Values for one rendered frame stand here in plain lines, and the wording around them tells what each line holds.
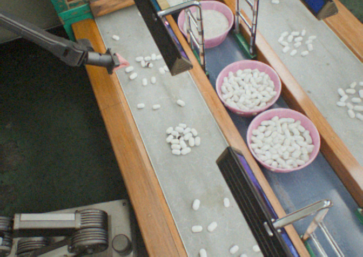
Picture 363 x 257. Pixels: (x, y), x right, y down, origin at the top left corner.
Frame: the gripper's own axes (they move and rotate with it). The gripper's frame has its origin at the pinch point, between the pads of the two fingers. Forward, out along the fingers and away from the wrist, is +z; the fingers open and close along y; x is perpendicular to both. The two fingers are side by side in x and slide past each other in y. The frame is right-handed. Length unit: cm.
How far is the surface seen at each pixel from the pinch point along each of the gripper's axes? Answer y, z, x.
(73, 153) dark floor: 21, 14, 95
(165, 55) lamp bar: -25.6, -7.5, -27.0
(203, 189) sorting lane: -63, 10, 1
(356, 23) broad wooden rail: -21, 81, -61
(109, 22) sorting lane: 37.9, 5.8, 6.0
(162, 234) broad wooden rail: -73, -7, 11
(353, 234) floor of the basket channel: -97, 45, -21
